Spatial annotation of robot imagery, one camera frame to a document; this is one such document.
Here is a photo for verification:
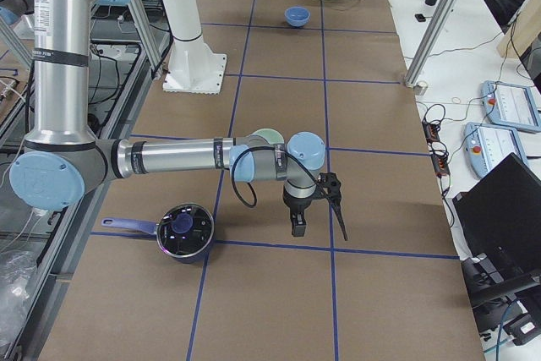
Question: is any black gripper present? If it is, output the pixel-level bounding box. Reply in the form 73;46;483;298
282;189;313;237

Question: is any green bowl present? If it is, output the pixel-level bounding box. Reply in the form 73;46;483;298
253;128;284;145

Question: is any blue bowl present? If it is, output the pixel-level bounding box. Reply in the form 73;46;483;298
284;6;311;28

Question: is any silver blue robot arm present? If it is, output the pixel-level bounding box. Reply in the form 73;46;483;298
9;0;328;237
1;0;34;25

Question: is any dark blue saucepan with lid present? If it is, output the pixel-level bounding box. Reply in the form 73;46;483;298
101;203;215;264

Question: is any black laptop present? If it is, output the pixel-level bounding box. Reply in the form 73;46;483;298
451;151;541;269

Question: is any lower blue teach pendant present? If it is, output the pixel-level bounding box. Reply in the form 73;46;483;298
464;122;529;178

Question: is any blue teach pendant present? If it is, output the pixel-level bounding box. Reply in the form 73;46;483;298
481;81;540;133
464;122;529;178

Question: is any upper blue teach pendant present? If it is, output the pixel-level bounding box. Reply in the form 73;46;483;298
481;81;540;133

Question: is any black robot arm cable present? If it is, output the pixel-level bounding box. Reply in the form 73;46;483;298
231;146;335;209

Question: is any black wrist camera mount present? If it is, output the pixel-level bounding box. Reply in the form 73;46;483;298
317;172;348;241

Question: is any white pedestal column base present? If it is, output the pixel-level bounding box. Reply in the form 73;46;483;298
162;0;227;94

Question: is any aluminium frame post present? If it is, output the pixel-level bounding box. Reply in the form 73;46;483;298
403;0;456;88

